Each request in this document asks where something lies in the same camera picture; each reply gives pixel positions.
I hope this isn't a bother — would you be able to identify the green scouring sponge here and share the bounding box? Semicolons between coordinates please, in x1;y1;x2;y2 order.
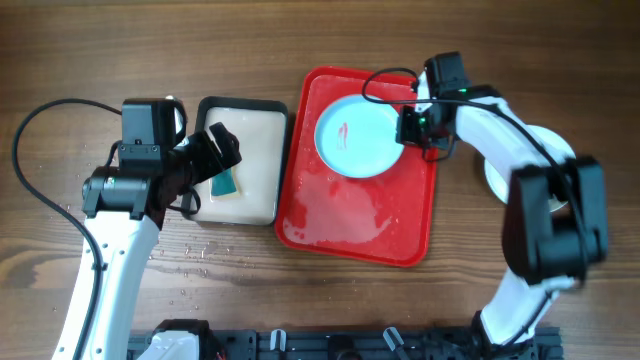
210;168;239;197

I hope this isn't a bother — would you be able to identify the light blue plate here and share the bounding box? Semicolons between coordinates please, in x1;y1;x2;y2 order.
313;95;404;179

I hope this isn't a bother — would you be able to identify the white plate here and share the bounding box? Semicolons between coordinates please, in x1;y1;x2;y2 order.
483;125;576;204

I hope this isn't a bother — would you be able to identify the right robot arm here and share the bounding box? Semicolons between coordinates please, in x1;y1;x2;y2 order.
396;52;608;356

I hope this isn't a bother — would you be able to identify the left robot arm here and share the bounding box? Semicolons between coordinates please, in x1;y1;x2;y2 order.
53;99;241;359

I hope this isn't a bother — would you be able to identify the black tray with soapy water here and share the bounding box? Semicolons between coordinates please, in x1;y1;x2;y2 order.
182;96;289;226

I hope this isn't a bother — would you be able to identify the red plastic tray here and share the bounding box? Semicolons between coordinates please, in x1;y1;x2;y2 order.
275;66;438;267

